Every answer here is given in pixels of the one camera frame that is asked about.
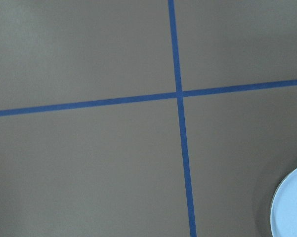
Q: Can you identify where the light blue plate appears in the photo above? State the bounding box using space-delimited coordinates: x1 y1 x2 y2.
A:
270 168 297 237

